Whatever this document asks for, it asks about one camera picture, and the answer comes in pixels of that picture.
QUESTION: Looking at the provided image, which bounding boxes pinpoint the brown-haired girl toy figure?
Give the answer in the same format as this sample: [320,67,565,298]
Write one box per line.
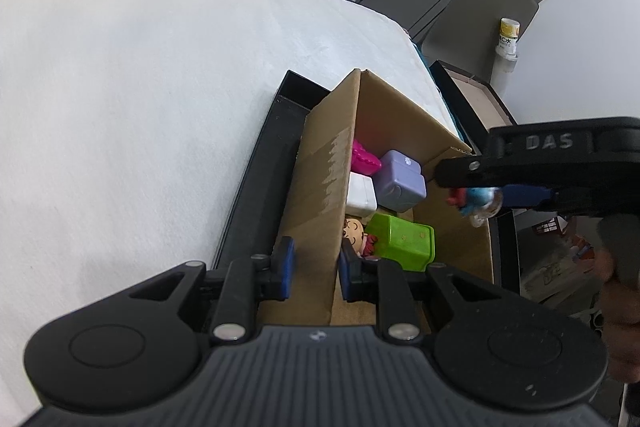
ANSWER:
[343,217,378,259]

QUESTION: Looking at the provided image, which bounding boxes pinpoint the blue red keychain figure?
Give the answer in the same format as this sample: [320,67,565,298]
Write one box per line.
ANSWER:
[447,187,503,228]

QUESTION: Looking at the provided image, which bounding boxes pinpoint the green plastic cube box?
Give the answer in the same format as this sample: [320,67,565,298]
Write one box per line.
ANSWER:
[364,213,435,272]

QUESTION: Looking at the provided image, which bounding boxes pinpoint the white USB wall charger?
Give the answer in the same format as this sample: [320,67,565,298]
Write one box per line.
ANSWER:
[345,172,378,218]

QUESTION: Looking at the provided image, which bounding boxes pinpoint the lavender block toy figure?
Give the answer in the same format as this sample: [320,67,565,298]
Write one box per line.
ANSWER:
[372,150,427,213]

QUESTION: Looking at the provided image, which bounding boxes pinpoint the magenta hooded toy figure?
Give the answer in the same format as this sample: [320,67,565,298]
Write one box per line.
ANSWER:
[350,140,382,176]

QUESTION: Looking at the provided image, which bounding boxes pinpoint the brown cardboard box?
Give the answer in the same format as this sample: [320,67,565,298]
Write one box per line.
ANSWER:
[257,67,497,327]

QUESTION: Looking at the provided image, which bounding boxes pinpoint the person's right hand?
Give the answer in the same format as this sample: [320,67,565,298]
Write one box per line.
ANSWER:
[594,251,640,384]

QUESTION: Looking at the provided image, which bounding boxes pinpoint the black tray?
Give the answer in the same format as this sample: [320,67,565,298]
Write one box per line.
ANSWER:
[212,62,521,294]

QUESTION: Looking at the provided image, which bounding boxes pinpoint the black framed wooden board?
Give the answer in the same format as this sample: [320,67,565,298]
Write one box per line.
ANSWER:
[427,61,515,150]

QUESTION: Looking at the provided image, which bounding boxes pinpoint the stack of paper cups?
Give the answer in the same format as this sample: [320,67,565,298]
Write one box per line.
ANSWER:
[494,17,521,74]

